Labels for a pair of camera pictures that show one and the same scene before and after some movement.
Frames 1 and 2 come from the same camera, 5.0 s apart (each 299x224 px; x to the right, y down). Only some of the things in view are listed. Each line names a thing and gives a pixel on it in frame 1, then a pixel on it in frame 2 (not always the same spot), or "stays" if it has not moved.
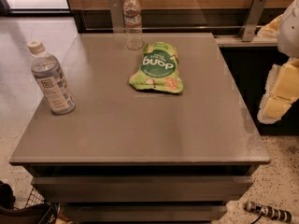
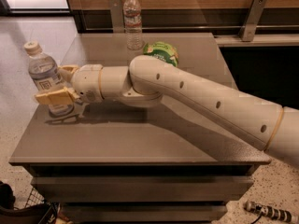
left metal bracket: [117, 15] stays
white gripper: [290, 32] → [86, 82]
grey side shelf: [236, 41] stays
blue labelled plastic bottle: [51, 79] stays
